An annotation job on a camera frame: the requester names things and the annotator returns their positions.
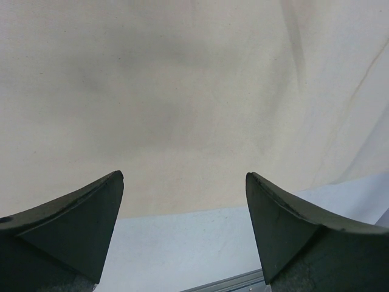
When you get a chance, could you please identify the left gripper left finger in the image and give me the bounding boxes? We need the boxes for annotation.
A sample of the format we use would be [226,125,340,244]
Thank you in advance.
[1,170,123,291]

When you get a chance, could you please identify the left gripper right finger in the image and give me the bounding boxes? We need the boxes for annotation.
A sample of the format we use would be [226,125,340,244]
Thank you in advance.
[246,173,388,291]

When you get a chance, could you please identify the beige cloth surgical kit wrap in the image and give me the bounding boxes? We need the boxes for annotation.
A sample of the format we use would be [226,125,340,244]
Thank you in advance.
[1,1,388,217]

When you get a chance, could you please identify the front aluminium rail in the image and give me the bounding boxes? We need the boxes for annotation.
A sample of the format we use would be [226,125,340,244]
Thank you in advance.
[183,269,267,292]

